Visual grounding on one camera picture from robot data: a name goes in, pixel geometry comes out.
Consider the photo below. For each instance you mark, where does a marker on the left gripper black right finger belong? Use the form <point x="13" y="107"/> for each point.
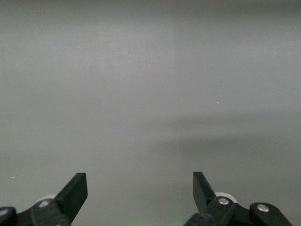
<point x="202" y="193"/>

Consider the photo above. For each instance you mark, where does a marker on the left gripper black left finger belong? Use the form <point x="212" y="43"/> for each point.
<point x="73" y="195"/>

